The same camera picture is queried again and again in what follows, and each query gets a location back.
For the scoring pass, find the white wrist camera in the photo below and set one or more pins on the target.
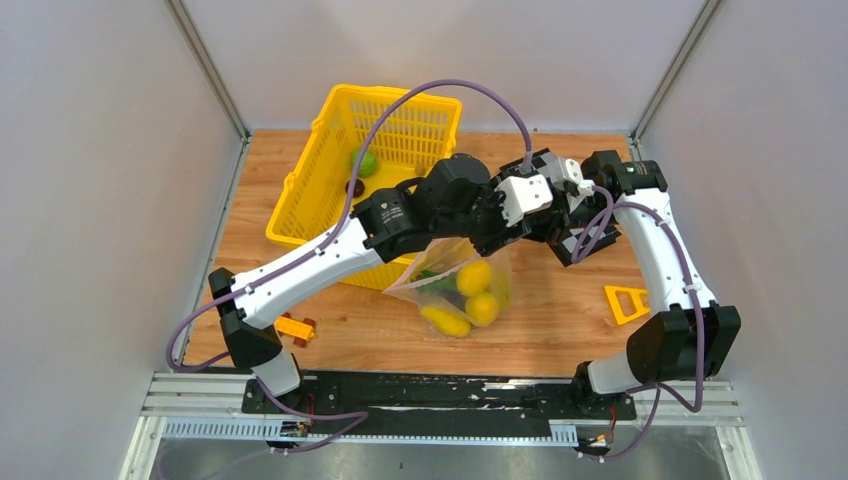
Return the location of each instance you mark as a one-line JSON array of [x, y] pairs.
[[523, 196], [566, 175]]

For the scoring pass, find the green bean pod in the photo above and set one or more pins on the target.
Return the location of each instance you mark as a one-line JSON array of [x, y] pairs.
[[437, 282]]

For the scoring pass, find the clear zip top bag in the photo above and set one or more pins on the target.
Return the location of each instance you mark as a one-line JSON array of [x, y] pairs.
[[444, 256]]

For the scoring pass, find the yellow mango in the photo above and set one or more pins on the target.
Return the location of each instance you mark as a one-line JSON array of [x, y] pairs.
[[482, 309]]

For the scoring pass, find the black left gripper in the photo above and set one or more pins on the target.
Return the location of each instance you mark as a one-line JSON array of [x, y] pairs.
[[503, 234]]

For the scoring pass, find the green round vegetable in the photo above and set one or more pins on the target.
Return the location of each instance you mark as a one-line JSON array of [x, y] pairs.
[[367, 163]]

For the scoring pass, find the dark brown round fruit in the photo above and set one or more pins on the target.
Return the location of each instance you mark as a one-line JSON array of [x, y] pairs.
[[358, 188]]

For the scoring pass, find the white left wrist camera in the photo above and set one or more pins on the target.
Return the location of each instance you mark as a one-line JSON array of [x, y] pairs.
[[523, 196]]

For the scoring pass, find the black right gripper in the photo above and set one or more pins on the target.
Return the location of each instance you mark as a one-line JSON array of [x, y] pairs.
[[553, 226]]

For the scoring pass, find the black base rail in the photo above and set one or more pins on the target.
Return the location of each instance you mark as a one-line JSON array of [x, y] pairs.
[[373, 407]]

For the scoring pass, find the black white chessboard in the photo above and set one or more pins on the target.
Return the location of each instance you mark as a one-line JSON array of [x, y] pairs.
[[576, 232]]

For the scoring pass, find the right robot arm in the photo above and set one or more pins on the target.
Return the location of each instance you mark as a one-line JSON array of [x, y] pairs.
[[689, 333]]

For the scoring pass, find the yellow green star fruit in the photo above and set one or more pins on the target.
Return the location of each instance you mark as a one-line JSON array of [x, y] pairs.
[[500, 286]]

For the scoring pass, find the yellow toy car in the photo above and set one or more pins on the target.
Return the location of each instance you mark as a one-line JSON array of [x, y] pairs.
[[302, 331]]

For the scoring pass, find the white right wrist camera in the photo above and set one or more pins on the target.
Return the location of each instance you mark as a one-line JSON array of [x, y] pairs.
[[566, 175]]

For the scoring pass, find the yellow lemon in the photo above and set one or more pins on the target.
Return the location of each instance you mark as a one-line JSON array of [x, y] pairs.
[[474, 277]]

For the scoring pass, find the yellow plastic basket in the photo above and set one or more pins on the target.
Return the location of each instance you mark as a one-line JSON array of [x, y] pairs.
[[417, 135]]

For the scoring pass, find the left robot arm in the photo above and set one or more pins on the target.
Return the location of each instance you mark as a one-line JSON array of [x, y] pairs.
[[456, 199]]

